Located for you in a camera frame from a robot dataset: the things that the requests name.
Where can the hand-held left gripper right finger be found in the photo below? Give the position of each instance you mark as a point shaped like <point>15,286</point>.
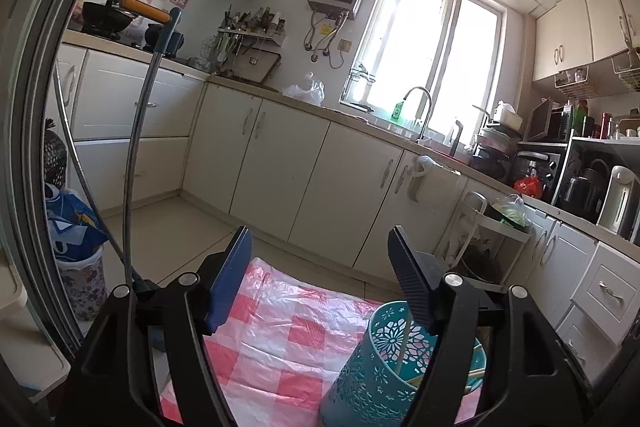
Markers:
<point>410,277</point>

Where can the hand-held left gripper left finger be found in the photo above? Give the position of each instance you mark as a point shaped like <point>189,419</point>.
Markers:
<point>230,277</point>

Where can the pale wooden chopstick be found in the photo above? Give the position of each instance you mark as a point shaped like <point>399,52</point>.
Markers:
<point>403,347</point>
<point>475,373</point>

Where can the teal perforated plastic basket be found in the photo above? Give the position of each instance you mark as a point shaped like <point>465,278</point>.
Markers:
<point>360,382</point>

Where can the black frying pan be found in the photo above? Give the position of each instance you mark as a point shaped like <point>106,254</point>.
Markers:
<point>477,264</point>

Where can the red white checked tablecloth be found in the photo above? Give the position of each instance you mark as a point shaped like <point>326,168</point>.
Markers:
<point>280,337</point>

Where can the white storage rack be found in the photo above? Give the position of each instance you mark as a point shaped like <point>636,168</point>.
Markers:
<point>500,247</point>

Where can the white hanging bin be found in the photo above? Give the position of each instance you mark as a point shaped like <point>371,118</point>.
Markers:
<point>432,179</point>

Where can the green vegetables plastic bag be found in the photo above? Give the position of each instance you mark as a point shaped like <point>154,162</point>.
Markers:
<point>510,212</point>

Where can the cream sink base cabinets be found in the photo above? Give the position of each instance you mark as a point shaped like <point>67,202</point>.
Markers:
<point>310,172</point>

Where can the floral waste bin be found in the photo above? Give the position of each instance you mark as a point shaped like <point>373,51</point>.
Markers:
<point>82,287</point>

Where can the red plastic bag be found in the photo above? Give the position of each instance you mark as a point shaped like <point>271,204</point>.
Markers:
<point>528,186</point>

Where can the stack of pots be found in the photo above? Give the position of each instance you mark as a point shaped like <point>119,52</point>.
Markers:
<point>492,152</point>

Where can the green detergent bottle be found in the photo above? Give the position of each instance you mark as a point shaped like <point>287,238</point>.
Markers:
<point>397,113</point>

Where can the blue printed bag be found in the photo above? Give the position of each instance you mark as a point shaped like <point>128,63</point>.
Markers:
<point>70,227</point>

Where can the chrome kitchen faucet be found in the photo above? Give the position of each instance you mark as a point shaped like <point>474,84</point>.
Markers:
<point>422,102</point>

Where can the cream drawer base cabinets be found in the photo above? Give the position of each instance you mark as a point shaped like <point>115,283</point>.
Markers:
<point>590,287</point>

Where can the black electric kettle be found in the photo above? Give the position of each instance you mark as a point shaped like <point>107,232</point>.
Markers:
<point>580,192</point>

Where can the cream stove base cabinets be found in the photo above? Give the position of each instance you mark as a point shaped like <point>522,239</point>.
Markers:
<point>125,107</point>

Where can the clear plastic bag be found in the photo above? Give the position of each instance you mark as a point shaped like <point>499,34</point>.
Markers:
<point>305,91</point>

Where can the black microwave oven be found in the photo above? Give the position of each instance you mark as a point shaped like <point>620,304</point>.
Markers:
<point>542,122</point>

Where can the wooden cutting board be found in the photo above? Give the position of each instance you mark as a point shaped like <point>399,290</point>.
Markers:
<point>255,67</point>

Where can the black appliance shelf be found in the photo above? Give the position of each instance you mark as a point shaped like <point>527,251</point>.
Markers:
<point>580,147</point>

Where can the white electric thermos pot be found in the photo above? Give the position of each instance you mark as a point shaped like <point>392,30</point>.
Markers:
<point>620,202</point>

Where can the kitchen window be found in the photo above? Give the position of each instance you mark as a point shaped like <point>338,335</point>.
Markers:
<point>425,47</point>

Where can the small black pot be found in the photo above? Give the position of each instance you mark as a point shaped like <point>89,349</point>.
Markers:
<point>167,42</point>

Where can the black wok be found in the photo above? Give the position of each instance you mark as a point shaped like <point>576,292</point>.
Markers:
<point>107,19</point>

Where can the wall spice rack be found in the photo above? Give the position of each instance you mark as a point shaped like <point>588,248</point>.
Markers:
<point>250,32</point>

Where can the grey metal frame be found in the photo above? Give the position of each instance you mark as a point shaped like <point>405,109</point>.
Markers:
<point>30,107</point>

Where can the cream upper wall cabinets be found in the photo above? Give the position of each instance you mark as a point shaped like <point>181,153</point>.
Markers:
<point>580,32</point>

